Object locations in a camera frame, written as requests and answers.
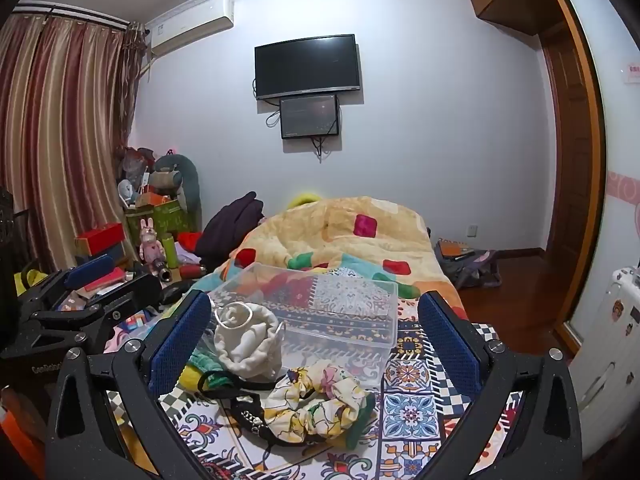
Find striped red-brown curtain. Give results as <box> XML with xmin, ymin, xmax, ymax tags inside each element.
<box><xmin>0</xmin><ymin>12</ymin><xmax>151</xmax><ymax>273</ymax></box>

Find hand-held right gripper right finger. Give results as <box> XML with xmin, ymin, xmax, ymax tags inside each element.
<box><xmin>417</xmin><ymin>290</ymin><xmax>583</xmax><ymax>480</ymax></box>

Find yellow patchwork quilt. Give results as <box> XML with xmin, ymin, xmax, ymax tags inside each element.
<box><xmin>192</xmin><ymin>195</ymin><xmax>469</xmax><ymax>322</ymax></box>

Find white air conditioner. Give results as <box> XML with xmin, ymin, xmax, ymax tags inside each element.
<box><xmin>145</xmin><ymin>0</ymin><xmax>235</xmax><ymax>57</ymax></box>

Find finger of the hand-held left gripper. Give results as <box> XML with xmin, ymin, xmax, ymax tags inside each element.
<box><xmin>19</xmin><ymin>254</ymin><xmax>115</xmax><ymax>312</ymax></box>
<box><xmin>27</xmin><ymin>272</ymin><xmax>163</xmax><ymax>356</ymax></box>

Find white suitcase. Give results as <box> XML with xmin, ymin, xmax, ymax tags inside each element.
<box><xmin>567</xmin><ymin>264</ymin><xmax>640</xmax><ymax>457</ymax></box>

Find red box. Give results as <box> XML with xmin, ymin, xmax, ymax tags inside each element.
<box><xmin>75</xmin><ymin>222</ymin><xmax>126</xmax><ymax>257</ymax></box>

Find curtain rail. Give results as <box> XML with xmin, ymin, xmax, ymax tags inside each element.
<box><xmin>12</xmin><ymin>3</ymin><xmax>132</xmax><ymax>29</ymax></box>

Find black lace headband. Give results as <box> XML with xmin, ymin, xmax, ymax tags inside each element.
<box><xmin>197</xmin><ymin>370</ymin><xmax>321</xmax><ymax>450</ymax></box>

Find green cardboard box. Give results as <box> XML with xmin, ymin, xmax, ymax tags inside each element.
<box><xmin>125</xmin><ymin>200</ymin><xmax>192</xmax><ymax>247</ymax></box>

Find grey backpack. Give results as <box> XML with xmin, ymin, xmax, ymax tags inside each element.
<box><xmin>434</xmin><ymin>238</ymin><xmax>504</xmax><ymax>291</ymax></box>

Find black monitor cables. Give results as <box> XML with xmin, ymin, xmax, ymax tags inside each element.
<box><xmin>312</xmin><ymin>135</ymin><xmax>337</xmax><ymax>162</ymax></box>

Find pink rabbit toy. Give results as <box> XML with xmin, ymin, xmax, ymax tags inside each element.
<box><xmin>140</xmin><ymin>218</ymin><xmax>165</xmax><ymax>264</ymax></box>

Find green and yellow cloth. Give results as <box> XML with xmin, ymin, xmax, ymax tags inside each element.
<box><xmin>179</xmin><ymin>345</ymin><xmax>236</xmax><ymax>397</ymax></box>

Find wooden door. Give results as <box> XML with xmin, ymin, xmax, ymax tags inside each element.
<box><xmin>540</xmin><ymin>30</ymin><xmax>608</xmax><ymax>347</ymax></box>

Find cream knitted pouch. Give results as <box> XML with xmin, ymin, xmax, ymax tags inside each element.
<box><xmin>214</xmin><ymin>302</ymin><xmax>287</xmax><ymax>380</ymax></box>

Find clear plastic storage box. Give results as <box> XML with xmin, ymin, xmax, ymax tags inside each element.
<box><xmin>207</xmin><ymin>261</ymin><xmax>399</xmax><ymax>392</ymax></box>

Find patterned tile-print blanket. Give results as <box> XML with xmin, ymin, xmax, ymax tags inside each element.
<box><xmin>105</xmin><ymin>265</ymin><xmax>526</xmax><ymax>480</ymax></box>

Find black wall television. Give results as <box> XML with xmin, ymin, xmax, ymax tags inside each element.
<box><xmin>254</xmin><ymin>34</ymin><xmax>362</xmax><ymax>101</ymax></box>

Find yellow plush toy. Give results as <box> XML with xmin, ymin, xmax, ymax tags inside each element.
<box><xmin>287</xmin><ymin>191</ymin><xmax>322</xmax><ymax>209</ymax></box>

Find floral fabric scrunchie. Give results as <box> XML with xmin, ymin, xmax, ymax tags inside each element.
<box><xmin>262</xmin><ymin>360</ymin><xmax>377</xmax><ymax>450</ymax></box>

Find dark purple garment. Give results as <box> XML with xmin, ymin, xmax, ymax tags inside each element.
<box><xmin>194</xmin><ymin>191</ymin><xmax>265</xmax><ymax>269</ymax></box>

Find orange bag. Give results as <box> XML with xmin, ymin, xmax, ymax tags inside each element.
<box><xmin>0</xmin><ymin>389</ymin><xmax>47</xmax><ymax>480</ymax></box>

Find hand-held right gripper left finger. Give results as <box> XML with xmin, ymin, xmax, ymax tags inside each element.
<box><xmin>46</xmin><ymin>290</ymin><xmax>213</xmax><ymax>480</ymax></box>

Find small black wall monitor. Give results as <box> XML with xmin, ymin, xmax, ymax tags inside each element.
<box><xmin>279</xmin><ymin>94</ymin><xmax>342</xmax><ymax>140</ymax></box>

